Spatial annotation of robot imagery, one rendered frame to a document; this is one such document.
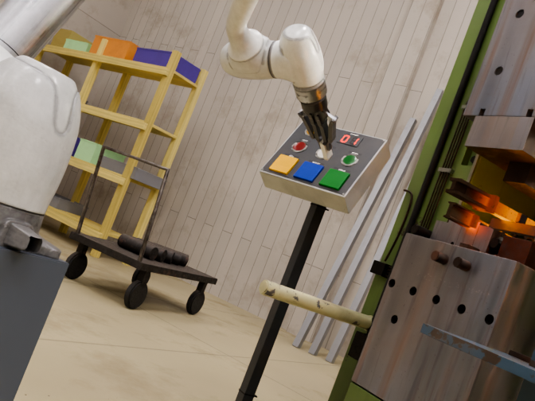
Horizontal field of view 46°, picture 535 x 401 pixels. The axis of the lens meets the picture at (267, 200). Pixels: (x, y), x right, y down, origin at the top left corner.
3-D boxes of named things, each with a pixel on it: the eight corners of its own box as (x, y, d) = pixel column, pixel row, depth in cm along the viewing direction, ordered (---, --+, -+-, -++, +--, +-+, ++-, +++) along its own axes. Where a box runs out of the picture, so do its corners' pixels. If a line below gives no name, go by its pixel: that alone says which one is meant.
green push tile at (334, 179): (337, 189, 195) (350, 173, 198) (318, 182, 199) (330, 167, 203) (338, 193, 196) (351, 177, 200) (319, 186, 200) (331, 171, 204)
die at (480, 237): (483, 255, 162) (495, 225, 163) (428, 241, 179) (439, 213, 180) (572, 298, 184) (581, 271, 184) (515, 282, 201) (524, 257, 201)
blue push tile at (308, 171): (311, 181, 200) (324, 165, 204) (292, 175, 204) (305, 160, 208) (312, 185, 201) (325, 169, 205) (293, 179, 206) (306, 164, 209)
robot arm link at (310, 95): (312, 91, 168) (317, 108, 172) (330, 71, 172) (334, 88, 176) (285, 85, 173) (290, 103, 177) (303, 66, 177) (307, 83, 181)
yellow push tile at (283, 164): (286, 173, 206) (298, 158, 209) (268, 167, 210) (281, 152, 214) (287, 177, 207) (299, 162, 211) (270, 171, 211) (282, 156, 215)
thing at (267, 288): (263, 297, 180) (271, 280, 181) (255, 293, 185) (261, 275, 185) (372, 333, 203) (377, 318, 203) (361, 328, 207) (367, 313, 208)
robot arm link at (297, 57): (331, 66, 173) (288, 66, 179) (320, 16, 163) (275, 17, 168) (319, 91, 167) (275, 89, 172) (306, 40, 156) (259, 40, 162)
